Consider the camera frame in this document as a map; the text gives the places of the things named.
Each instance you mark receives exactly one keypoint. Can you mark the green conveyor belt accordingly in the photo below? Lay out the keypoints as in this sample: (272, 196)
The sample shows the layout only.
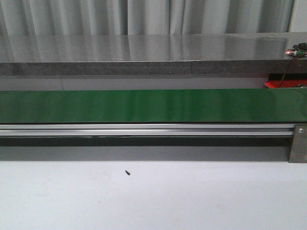
(123, 106)

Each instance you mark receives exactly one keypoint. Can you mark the small green circuit board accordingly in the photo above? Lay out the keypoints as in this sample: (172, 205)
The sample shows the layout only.
(299, 50)

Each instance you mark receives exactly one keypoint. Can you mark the red plastic tray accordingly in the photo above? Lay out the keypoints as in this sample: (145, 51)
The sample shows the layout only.
(286, 84)

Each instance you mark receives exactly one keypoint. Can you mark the aluminium conveyor side rail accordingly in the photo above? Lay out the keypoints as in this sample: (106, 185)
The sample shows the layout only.
(92, 130)

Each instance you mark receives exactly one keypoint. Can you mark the grey stone counter slab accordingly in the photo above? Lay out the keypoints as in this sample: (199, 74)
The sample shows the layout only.
(92, 55)

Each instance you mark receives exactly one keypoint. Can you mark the grey pleated curtain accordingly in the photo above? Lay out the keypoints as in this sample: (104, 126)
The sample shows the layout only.
(143, 17)

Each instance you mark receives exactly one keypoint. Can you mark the steel conveyor support bracket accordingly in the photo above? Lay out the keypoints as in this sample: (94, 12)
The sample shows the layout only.
(298, 153)

